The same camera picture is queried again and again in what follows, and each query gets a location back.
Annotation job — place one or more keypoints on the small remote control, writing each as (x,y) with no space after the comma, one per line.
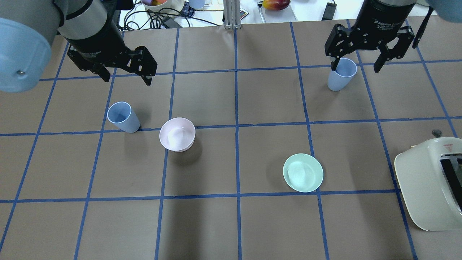
(243,13)

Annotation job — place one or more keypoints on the cream white toaster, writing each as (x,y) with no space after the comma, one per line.
(429,175)

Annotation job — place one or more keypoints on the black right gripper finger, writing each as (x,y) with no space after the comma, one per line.
(334,62)
(380,62)

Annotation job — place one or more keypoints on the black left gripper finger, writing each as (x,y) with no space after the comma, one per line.
(148,80)
(104,74)

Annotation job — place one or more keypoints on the green bowl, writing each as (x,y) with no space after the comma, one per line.
(302,172)

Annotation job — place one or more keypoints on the black power adapter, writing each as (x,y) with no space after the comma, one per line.
(329,11)

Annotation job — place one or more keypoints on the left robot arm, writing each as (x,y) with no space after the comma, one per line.
(29,27)

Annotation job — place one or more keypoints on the aluminium frame post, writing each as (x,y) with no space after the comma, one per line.
(232,14)

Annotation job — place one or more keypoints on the pink bowl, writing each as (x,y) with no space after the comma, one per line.
(177,134)

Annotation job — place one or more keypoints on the red yellow mango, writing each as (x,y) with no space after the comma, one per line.
(275,4)

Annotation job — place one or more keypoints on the blue cup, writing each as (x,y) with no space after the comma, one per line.
(122,115)
(340,77)

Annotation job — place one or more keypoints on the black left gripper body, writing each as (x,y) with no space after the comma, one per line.
(96,40)

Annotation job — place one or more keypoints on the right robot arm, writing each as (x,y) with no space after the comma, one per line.
(449,10)

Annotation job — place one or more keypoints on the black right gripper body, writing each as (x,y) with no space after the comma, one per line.
(376,20)

